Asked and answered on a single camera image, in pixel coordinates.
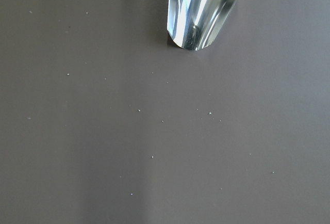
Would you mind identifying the white ceramic spoon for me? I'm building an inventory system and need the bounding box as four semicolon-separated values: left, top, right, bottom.
167;0;236;51

